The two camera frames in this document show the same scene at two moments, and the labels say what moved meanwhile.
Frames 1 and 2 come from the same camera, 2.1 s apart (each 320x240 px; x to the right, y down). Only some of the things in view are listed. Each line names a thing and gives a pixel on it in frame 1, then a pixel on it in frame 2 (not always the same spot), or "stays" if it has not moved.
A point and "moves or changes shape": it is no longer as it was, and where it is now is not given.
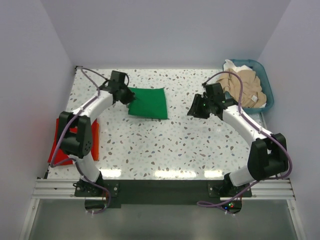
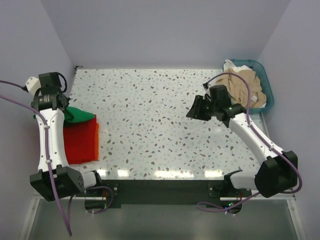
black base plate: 100,195 stays
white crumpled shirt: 228,65 stays
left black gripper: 130,97 to 68,99
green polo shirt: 150,102 moves or changes shape
